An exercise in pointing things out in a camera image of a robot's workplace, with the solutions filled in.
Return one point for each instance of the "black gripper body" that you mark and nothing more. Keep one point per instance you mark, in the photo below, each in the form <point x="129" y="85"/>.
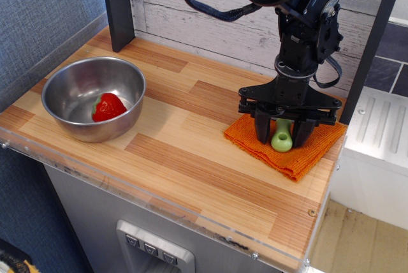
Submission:
<point x="289" y="99"/>

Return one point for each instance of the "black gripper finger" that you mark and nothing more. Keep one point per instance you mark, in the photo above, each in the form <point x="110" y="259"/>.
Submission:
<point x="262" y="125"/>
<point x="302" y="130"/>

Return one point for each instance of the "green handled grey spatula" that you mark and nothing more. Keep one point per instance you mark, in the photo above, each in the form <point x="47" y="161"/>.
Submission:
<point x="281" y="140"/>

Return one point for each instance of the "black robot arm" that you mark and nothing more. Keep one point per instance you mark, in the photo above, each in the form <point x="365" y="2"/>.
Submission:
<point x="309" y="35"/>

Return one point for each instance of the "folded orange cloth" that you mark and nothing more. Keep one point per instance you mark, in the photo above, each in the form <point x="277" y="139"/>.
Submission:
<point x="295" y="163"/>

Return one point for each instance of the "white ribbed side cabinet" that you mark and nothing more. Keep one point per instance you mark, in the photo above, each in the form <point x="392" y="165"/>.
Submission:
<point x="371" y="176"/>

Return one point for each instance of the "red toy strawberry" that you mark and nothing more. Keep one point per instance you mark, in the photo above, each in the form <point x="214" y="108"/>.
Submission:
<point x="107" y="106"/>

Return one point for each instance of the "stainless steel bowl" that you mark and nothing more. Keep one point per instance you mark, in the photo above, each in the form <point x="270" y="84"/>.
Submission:
<point x="70" y="93"/>

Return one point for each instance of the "silver dispenser button panel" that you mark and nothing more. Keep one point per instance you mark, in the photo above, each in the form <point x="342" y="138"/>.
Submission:
<point x="147" y="252"/>

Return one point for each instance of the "grey toy fridge cabinet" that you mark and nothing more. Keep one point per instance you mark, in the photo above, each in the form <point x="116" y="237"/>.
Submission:
<point x="94" y="209"/>

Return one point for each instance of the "clear acrylic edge guard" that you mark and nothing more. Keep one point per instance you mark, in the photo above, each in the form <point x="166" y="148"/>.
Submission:
<point x="254" y="248"/>

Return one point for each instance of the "yellow object at corner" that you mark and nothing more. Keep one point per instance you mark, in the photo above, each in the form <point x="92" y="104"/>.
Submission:
<point x="32" y="268"/>

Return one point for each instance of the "dark grey right post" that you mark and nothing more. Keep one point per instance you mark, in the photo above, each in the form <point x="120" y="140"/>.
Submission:
<point x="380" y="22"/>

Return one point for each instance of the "dark grey post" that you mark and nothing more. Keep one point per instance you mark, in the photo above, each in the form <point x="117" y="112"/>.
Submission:
<point x="120" y="20"/>
<point x="380" y="22"/>

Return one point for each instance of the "dark grey left post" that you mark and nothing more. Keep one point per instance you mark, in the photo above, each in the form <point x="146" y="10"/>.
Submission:
<point x="120" y="20"/>

